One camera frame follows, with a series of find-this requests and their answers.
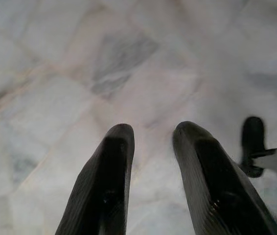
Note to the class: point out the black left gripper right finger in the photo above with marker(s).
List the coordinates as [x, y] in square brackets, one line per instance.
[216, 186]

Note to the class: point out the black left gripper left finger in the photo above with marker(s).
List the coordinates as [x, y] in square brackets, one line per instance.
[101, 186]

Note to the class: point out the black robot foot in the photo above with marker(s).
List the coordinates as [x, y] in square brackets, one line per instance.
[252, 144]

